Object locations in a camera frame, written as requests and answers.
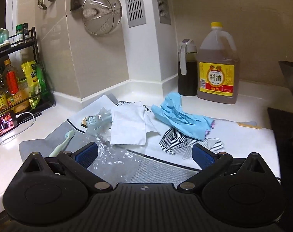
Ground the clear plastic bag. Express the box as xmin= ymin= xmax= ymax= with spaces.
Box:
xmin=85 ymin=108 xmax=143 ymax=186

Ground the white paper napkin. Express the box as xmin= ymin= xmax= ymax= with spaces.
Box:
xmin=110 ymin=103 xmax=159 ymax=146

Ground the white geometric pattern placemat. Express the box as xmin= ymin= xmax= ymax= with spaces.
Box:
xmin=67 ymin=94 xmax=281 ymax=178

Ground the crumpled blue pink paper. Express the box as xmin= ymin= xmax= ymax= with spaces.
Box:
xmin=151 ymin=92 xmax=215 ymax=141

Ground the black gas stove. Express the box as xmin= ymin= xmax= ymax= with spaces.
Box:
xmin=267 ymin=108 xmax=293 ymax=231

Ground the smartphone with lit screen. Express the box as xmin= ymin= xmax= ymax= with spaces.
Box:
xmin=0 ymin=111 xmax=18 ymax=137

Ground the cooking wine jug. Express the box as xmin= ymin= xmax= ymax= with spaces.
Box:
xmin=197 ymin=22 xmax=240 ymax=104

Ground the yellow green snack bag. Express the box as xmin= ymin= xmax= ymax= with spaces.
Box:
xmin=21 ymin=61 xmax=49 ymax=109

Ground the dark soy sauce dispenser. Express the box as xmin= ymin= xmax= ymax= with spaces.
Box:
xmin=177 ymin=39 xmax=198 ymax=96

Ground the white charging cable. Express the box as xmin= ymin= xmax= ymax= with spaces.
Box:
xmin=0 ymin=112 xmax=37 ymax=150

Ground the red handle oil bottle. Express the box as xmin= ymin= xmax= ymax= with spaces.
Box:
xmin=3 ymin=59 xmax=30 ymax=114

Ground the black wire spice rack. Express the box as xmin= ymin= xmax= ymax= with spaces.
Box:
xmin=0 ymin=23 xmax=55 ymax=128

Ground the wire mesh strainer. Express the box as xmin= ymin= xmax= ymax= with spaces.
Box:
xmin=82 ymin=0 xmax=122 ymax=36

